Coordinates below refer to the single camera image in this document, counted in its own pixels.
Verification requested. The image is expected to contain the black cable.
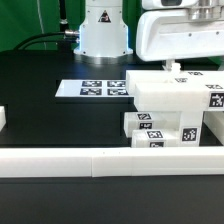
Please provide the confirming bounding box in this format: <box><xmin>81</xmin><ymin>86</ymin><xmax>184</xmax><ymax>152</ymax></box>
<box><xmin>13</xmin><ymin>29</ymin><xmax>80</xmax><ymax>51</ymax></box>

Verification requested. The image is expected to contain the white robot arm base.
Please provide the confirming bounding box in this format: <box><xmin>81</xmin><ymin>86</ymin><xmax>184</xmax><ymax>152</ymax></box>
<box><xmin>74</xmin><ymin>0</ymin><xmax>133</xmax><ymax>64</ymax></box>

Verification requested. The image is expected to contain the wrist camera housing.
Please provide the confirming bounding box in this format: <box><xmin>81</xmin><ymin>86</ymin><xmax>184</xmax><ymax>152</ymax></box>
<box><xmin>142</xmin><ymin>0</ymin><xmax>198</xmax><ymax>10</ymax></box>

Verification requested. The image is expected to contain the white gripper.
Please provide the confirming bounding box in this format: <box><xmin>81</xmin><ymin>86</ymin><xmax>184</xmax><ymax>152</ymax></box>
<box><xmin>136</xmin><ymin>9</ymin><xmax>224</xmax><ymax>70</ymax></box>

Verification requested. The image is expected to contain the white tag plate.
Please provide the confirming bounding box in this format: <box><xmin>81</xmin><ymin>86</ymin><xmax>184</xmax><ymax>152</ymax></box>
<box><xmin>55</xmin><ymin>79</ymin><xmax>128</xmax><ymax>98</ymax></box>

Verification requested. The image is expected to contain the white chair back frame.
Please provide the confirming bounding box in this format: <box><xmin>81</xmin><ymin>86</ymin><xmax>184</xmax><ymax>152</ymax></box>
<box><xmin>126</xmin><ymin>70</ymin><xmax>224</xmax><ymax>112</ymax></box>

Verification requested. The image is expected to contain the white chair seat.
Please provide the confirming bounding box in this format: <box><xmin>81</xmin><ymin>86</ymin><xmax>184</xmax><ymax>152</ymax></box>
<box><xmin>167</xmin><ymin>63</ymin><xmax>203</xmax><ymax>147</ymax></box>

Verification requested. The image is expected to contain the white U-shaped fence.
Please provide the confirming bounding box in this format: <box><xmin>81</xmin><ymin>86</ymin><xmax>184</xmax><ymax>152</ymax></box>
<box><xmin>0</xmin><ymin>104</ymin><xmax>224</xmax><ymax>178</ymax></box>

